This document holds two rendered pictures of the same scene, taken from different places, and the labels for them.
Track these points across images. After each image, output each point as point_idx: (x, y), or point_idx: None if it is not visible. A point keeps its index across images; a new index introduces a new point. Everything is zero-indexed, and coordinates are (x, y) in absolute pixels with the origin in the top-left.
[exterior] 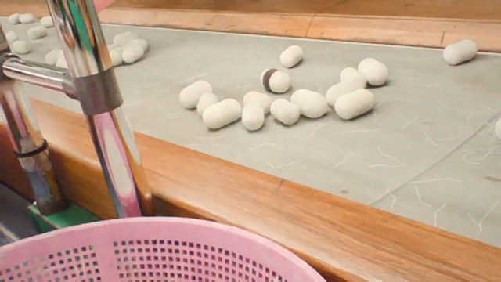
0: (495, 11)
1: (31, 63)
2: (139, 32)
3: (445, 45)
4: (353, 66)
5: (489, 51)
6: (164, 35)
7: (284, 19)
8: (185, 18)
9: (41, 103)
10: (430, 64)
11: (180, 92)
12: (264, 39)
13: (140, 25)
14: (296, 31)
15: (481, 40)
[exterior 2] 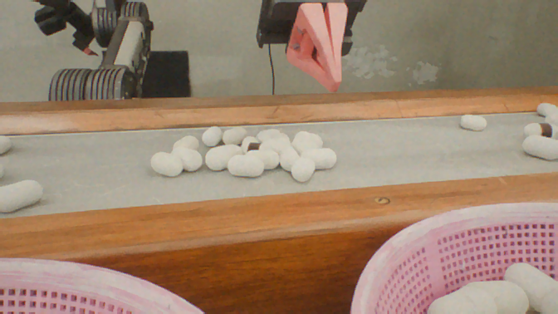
0: (503, 92)
1: None
2: (165, 134)
3: (511, 111)
4: (510, 125)
5: (537, 111)
6: None
7: (369, 105)
8: (225, 115)
9: (521, 175)
10: (540, 119)
11: (553, 144)
12: (369, 122)
13: (135, 129)
14: (389, 114)
15: (528, 105)
